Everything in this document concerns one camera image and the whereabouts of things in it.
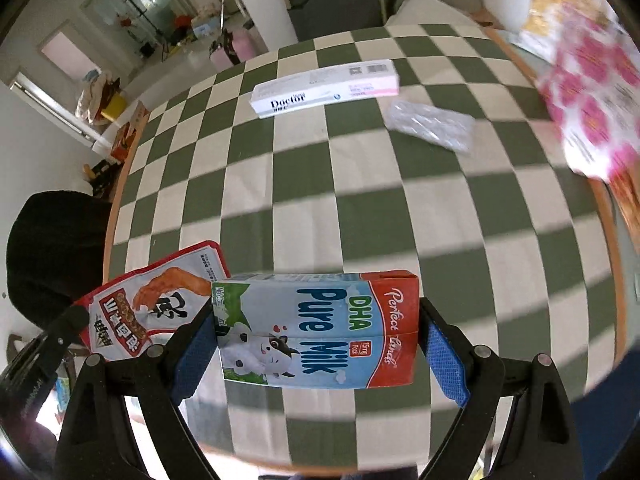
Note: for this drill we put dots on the green white checkered tablecloth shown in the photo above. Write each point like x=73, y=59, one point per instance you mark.
x=360, y=219

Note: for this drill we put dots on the red chicken feet snack bag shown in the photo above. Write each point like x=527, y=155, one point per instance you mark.
x=146, y=306

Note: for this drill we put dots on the pink suitcase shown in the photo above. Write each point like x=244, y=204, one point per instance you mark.
x=232, y=47

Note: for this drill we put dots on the orange red cardboard box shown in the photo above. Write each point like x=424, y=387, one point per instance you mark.
x=127, y=133

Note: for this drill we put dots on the DHA pure milk carton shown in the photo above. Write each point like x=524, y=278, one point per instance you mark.
x=318, y=331

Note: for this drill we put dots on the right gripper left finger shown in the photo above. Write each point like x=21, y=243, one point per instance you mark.
x=196, y=343

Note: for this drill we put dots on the black dining chair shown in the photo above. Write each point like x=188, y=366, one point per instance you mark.
x=54, y=253

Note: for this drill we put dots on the clear plastic blister wrapper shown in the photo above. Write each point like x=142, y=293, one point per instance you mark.
x=444, y=128

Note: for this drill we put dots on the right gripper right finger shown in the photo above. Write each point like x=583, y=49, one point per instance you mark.
x=445, y=363

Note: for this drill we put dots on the pink floral paper bag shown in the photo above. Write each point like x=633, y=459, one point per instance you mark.
x=592, y=95

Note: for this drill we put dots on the white Doctor toothpaste box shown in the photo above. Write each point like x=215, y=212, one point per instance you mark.
x=323, y=86

